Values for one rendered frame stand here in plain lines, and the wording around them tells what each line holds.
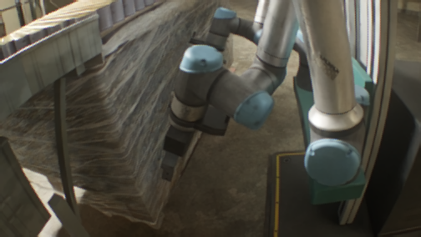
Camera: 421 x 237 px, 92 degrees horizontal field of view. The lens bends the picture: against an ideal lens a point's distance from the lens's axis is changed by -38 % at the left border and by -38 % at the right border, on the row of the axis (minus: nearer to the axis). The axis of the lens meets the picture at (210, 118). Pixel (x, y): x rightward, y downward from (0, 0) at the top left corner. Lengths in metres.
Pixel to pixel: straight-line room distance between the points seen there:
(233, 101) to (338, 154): 0.23
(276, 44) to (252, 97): 0.13
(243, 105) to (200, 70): 0.10
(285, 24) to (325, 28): 0.18
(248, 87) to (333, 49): 0.22
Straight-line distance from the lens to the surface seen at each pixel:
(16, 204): 0.59
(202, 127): 0.65
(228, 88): 0.56
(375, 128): 0.84
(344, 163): 0.49
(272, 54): 0.62
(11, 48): 1.12
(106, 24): 0.81
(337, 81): 0.45
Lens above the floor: 1.21
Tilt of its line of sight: 31 degrees down
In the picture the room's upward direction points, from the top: 8 degrees counter-clockwise
